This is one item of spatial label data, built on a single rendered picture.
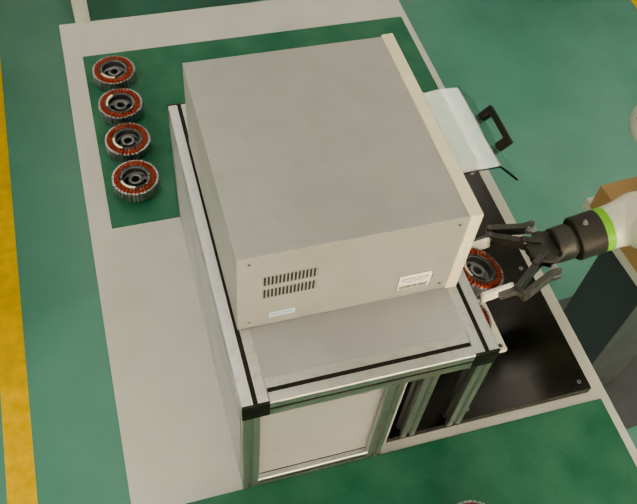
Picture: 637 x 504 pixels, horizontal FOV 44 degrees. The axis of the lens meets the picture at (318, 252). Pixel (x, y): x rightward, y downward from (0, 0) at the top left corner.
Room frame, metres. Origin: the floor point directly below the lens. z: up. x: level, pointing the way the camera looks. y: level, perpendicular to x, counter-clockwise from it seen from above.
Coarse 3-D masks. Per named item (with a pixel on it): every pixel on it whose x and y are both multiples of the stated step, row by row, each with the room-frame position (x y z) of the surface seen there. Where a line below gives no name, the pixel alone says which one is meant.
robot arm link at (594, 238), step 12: (576, 216) 1.04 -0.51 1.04; (588, 216) 1.04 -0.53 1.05; (576, 228) 1.01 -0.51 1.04; (588, 228) 1.01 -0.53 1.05; (600, 228) 1.01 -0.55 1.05; (576, 240) 0.99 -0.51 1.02; (588, 240) 0.99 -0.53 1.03; (600, 240) 0.99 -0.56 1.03; (588, 252) 0.98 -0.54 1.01; (600, 252) 0.99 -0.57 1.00
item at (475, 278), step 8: (472, 248) 0.99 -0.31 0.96; (472, 256) 0.97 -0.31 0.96; (480, 256) 0.97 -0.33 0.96; (488, 256) 0.98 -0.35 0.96; (464, 264) 0.93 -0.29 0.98; (472, 264) 0.95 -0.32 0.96; (480, 264) 0.96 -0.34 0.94; (488, 264) 0.96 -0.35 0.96; (496, 264) 0.96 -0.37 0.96; (472, 272) 0.93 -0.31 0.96; (480, 272) 0.94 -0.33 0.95; (488, 272) 0.95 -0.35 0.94; (496, 272) 0.94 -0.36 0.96; (472, 280) 0.90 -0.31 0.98; (480, 280) 0.90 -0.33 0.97; (488, 280) 0.91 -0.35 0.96; (496, 280) 0.92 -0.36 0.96; (472, 288) 0.88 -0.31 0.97; (480, 288) 0.88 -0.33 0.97; (488, 288) 0.89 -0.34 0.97
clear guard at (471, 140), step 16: (432, 96) 1.31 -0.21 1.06; (448, 96) 1.32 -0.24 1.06; (464, 96) 1.33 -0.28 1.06; (448, 112) 1.27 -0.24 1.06; (464, 112) 1.27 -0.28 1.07; (448, 128) 1.22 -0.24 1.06; (464, 128) 1.23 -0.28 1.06; (480, 128) 1.23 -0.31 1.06; (464, 144) 1.18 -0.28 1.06; (480, 144) 1.18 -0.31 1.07; (464, 160) 1.13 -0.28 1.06; (480, 160) 1.14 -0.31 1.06; (496, 160) 1.14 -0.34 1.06; (512, 176) 1.14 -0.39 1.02
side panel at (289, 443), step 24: (312, 408) 0.56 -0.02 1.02; (336, 408) 0.58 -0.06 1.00; (360, 408) 0.60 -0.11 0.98; (384, 408) 0.60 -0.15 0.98; (240, 432) 0.52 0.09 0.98; (264, 432) 0.53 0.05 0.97; (288, 432) 0.55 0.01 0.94; (312, 432) 0.56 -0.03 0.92; (336, 432) 0.58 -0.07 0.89; (360, 432) 0.60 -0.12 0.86; (384, 432) 0.60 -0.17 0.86; (240, 456) 0.52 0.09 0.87; (264, 456) 0.53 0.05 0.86; (288, 456) 0.55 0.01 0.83; (312, 456) 0.57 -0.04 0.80; (336, 456) 0.58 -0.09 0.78; (360, 456) 0.59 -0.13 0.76; (264, 480) 0.52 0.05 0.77
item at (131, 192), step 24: (96, 72) 1.55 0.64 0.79; (120, 72) 1.58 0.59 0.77; (120, 96) 1.48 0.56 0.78; (120, 120) 1.40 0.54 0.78; (120, 144) 1.33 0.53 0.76; (144, 144) 1.32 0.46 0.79; (120, 168) 1.23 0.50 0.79; (144, 168) 1.24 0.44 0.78; (120, 192) 1.16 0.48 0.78; (144, 192) 1.17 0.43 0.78
